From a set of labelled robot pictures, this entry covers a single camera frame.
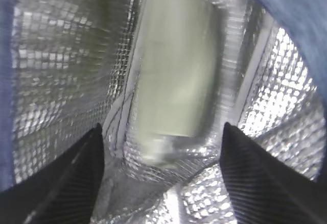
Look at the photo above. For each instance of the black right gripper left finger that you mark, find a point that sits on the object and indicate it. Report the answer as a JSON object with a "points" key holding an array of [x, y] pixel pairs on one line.
{"points": [[65, 191]]}

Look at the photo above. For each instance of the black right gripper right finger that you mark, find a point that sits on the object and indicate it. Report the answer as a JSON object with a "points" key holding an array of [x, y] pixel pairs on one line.
{"points": [[263, 189]]}

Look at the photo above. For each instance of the green lid glass food container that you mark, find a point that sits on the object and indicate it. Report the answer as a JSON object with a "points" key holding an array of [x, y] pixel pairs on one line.
{"points": [[175, 86]]}

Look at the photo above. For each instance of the dark blue insulated lunch bag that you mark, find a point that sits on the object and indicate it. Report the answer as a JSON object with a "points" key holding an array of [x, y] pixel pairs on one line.
{"points": [[68, 65]]}

